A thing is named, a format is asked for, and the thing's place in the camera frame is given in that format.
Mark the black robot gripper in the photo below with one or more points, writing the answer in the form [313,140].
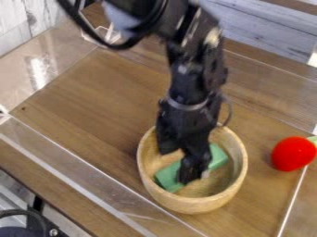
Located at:
[184,127]

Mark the green rectangular block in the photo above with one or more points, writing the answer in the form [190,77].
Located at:
[165,177]

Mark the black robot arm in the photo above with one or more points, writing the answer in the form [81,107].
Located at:
[192,33]

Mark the brown wooden bowl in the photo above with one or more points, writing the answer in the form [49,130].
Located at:
[204,194]

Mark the red strawberry toy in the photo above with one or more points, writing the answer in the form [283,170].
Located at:
[293,153]

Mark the black metal table leg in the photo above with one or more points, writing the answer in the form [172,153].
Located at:
[38,204]

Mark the clear acrylic corner bracket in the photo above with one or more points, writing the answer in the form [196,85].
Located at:
[89,29]

